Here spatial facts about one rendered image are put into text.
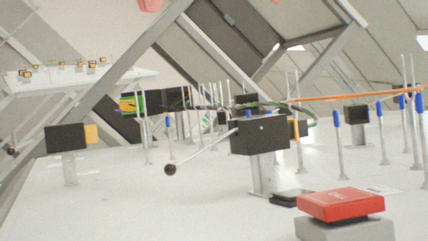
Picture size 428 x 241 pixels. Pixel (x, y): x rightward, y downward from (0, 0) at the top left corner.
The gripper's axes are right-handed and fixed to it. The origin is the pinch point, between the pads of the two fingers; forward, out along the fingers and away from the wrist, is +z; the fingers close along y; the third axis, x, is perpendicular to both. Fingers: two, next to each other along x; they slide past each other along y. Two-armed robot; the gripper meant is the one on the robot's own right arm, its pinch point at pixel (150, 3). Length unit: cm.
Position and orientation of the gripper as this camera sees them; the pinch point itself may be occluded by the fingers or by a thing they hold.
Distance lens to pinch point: 57.2
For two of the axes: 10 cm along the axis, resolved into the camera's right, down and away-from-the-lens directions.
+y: -4.3, 0.1, 9.0
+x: -9.0, -0.5, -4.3
